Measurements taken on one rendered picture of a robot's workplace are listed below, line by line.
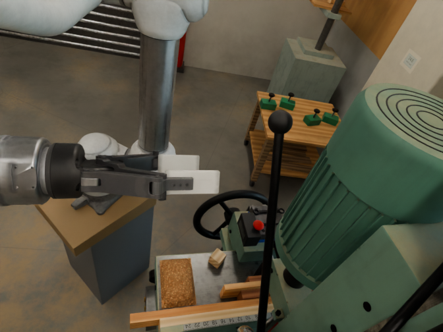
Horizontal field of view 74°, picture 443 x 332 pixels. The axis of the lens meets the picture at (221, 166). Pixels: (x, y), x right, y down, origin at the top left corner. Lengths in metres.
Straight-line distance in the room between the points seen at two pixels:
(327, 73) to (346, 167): 2.51
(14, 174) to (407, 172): 0.44
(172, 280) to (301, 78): 2.33
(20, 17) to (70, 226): 0.82
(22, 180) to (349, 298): 0.43
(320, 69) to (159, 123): 2.10
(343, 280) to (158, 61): 0.65
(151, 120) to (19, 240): 1.31
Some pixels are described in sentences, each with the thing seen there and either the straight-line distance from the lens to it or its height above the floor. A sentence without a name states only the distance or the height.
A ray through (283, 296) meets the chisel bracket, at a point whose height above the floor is 1.06.
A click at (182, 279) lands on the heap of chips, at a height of 0.93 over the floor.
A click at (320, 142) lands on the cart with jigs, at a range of 2.11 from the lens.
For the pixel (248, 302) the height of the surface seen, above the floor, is 0.94.
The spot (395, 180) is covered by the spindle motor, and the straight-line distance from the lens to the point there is 0.37.
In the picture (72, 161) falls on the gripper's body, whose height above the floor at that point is 1.37.
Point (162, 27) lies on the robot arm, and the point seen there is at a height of 1.37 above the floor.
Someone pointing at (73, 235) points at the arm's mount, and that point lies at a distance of 1.19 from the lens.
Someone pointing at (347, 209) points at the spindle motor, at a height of 1.39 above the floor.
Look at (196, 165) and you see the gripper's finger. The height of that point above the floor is 1.29.
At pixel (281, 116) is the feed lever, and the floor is 1.44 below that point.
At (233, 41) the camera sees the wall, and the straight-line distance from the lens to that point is 3.58.
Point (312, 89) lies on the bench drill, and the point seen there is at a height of 0.46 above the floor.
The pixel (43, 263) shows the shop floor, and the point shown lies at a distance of 1.92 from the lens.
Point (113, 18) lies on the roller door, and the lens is 3.54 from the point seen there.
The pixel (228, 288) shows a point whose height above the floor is 0.96.
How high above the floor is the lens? 1.65
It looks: 44 degrees down
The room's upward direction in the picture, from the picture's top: 17 degrees clockwise
